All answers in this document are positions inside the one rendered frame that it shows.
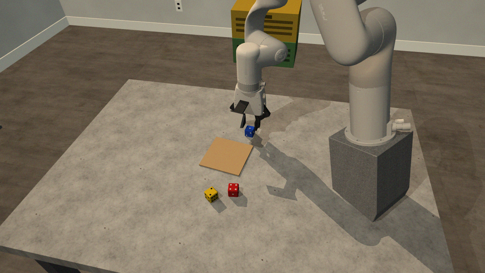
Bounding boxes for dark blue die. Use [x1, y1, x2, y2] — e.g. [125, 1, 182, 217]
[245, 126, 255, 137]

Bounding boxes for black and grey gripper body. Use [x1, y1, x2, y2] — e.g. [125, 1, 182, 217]
[234, 83, 266, 116]

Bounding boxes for yellow die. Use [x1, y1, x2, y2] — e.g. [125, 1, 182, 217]
[204, 187, 219, 203]

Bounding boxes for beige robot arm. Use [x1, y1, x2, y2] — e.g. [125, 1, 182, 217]
[236, 0, 411, 147]

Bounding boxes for red die with white pips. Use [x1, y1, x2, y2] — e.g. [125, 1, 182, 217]
[228, 183, 239, 197]

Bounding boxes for tan flat mat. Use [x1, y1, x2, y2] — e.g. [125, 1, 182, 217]
[199, 137, 253, 176]

